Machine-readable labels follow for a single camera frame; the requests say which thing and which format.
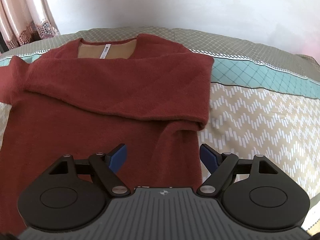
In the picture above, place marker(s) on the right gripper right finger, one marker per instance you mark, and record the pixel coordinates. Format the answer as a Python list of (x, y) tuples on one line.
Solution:
[(254, 192)]

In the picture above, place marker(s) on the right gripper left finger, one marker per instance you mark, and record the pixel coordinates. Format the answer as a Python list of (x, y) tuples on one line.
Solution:
[(71, 193)]

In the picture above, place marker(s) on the dark red knit sweater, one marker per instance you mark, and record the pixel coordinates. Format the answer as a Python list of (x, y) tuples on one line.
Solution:
[(148, 93)]

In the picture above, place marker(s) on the pink lace curtain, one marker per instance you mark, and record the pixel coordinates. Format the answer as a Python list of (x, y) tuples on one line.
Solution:
[(26, 21)]

